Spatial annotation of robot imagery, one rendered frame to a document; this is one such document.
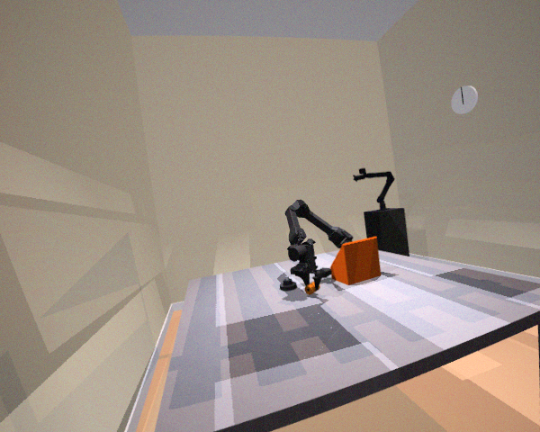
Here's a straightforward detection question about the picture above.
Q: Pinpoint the orange cylinder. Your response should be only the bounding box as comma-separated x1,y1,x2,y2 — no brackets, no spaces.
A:
305,283,316,294

